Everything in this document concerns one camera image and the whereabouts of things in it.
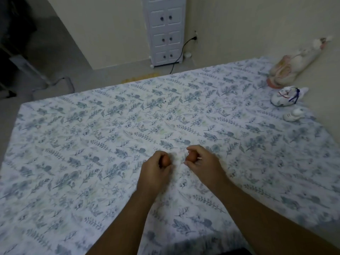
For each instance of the person's left hand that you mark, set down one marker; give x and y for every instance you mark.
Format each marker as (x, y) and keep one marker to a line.
(151, 175)

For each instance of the person's right hand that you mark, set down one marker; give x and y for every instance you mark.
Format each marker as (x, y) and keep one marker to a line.
(209, 169)

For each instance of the person's left fingers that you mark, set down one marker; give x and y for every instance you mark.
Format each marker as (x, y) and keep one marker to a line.
(155, 156)

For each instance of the person's right thumb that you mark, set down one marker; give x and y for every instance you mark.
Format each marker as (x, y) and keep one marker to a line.
(190, 165)

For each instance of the brown egg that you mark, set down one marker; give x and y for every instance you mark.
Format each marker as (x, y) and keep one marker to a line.
(166, 160)
(191, 156)

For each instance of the person's right forearm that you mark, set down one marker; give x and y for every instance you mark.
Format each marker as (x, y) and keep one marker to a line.
(265, 225)

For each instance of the person's left forearm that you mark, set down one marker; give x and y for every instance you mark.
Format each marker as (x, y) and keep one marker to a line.
(124, 223)

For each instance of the floral white bed sheet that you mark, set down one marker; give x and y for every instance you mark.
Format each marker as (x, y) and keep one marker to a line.
(106, 146)

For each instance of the yellow floor mat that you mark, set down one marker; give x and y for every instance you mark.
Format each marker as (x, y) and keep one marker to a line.
(140, 77)

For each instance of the small white round device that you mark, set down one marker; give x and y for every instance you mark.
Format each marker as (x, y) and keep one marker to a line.
(187, 54)

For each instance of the white shoe with blue laces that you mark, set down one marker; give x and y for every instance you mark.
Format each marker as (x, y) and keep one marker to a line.
(286, 96)

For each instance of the white drawer cabinet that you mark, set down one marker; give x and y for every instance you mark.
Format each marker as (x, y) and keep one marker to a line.
(166, 29)

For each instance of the plush rabbit toy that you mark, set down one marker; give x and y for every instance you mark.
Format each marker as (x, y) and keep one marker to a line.
(294, 65)

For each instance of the dark furniture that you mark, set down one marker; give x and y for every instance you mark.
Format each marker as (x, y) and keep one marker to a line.
(16, 42)

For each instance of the white wall socket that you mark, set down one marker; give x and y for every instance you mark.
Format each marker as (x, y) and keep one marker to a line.
(195, 37)

